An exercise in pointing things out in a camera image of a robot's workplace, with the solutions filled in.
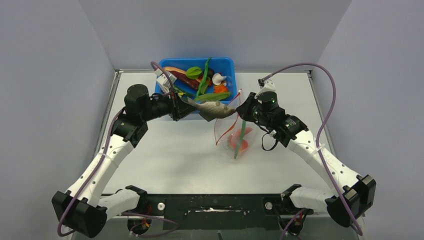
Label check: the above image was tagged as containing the white mushroom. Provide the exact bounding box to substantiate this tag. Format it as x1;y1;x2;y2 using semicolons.
211;72;227;86

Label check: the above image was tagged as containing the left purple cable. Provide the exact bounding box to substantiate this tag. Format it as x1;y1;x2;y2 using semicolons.
56;61;181;239

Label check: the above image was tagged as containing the flat green leaf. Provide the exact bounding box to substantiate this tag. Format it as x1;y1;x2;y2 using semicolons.
194;91;231;102

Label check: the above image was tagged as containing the black plum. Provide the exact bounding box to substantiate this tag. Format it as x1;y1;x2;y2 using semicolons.
207;68;215;79

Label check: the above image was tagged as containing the orange carrot piece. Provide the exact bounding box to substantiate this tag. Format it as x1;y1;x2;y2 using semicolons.
213;84;229;94

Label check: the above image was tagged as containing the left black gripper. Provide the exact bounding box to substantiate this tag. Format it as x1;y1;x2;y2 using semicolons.
141;86;198;122

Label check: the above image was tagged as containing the blue plastic bin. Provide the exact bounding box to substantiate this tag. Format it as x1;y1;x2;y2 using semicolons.
159;57;240;108

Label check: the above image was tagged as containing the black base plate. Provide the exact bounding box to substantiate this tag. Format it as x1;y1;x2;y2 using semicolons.
132;193;299;231

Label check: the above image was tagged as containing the clear zip top bag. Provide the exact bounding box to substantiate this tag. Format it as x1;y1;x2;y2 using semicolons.
213;88;258;160

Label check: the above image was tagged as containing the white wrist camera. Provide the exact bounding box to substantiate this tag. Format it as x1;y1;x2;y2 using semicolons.
154;68;177;94
254;78;276;99

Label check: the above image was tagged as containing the grey fish piece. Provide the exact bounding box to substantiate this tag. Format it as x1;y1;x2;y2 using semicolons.
182;97;236;122

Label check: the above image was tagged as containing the long green bean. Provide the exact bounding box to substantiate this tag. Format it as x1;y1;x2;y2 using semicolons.
234;120;246;159

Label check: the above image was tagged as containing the pink watermelon slice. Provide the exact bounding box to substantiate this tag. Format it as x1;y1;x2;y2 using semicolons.
227;127;253;152

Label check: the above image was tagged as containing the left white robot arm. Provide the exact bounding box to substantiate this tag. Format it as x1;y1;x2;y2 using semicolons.
51;84;196;238

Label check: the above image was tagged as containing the upright green bean pod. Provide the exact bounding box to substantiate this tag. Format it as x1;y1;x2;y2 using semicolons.
195;57;212;97

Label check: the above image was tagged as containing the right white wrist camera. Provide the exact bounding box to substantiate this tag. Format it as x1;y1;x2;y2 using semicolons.
254;78;276;99

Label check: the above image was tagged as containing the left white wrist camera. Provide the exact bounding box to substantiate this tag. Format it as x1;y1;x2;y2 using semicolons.
154;68;177;94

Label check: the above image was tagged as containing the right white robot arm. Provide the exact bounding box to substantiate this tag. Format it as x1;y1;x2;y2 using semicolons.
236;91;377;228

